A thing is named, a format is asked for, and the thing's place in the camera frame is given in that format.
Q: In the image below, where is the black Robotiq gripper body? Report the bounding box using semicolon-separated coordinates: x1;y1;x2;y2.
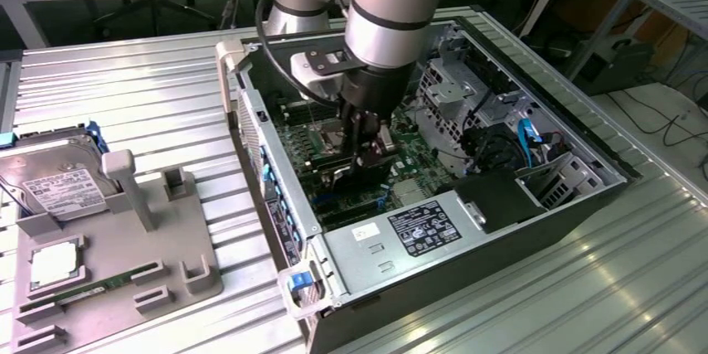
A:
336;63;415;121

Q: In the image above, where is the black graphics card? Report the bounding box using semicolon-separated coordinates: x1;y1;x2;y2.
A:
323;150;403;206

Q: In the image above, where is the CPU socket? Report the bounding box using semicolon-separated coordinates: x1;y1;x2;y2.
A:
312;120;348;153

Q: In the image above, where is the black RAM slot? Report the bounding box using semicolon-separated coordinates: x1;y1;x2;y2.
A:
283;108;340;125
282;99;339;115

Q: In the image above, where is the green motherboard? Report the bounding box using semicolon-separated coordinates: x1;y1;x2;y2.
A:
274;88;462;233

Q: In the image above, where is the green RAM stick in slot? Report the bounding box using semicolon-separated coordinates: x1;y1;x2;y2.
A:
310;157;354;176

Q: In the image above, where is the silver chipset heatsink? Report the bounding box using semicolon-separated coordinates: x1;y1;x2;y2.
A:
390;182;432;206

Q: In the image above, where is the silver metal drive cage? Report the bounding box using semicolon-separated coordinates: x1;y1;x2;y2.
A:
412;55;534;165

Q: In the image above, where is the black expansion slot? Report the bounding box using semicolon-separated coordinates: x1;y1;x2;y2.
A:
322;201;388;227

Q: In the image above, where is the black plastic shroud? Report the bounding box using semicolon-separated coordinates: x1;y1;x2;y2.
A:
435;169;547;235

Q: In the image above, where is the silver power supply with label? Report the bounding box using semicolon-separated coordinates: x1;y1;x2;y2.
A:
323;192;490;298

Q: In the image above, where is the blue case latch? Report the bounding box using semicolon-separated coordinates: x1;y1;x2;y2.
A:
287;272;315;291

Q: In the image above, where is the open black PC case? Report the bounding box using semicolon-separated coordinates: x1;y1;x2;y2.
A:
215;16;647;354

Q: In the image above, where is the silver perforated disk bay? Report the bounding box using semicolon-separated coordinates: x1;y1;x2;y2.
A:
514;150;606;211

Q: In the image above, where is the black office chair base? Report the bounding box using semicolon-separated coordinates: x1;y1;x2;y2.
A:
91;0;223;36

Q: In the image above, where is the black box device on floor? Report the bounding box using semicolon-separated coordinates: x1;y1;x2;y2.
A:
578;36;658;96

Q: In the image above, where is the blue plastic disk carrier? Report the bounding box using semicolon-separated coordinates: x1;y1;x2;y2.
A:
0;120;114;157

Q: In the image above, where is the grey parts rack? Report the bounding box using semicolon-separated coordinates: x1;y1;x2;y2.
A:
10;148;226;354

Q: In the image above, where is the silver hard disk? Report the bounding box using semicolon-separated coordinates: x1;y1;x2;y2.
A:
0;133;112;223

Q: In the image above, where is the green RAM stick on rack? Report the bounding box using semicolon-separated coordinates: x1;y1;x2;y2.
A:
32;269;147;302

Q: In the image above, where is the silver CPU chip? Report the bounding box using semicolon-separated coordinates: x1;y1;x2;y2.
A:
30;241;80;285

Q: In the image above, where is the black wire bundle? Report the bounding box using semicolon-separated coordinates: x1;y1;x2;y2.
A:
462;121;571;173

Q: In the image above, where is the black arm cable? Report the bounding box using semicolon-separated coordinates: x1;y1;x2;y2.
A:
255;0;344;107

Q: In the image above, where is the blue SATA wire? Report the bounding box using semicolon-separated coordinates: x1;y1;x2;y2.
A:
515;116;542;171

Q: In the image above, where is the grey metal shelf frame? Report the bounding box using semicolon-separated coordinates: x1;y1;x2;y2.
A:
568;0;708;82

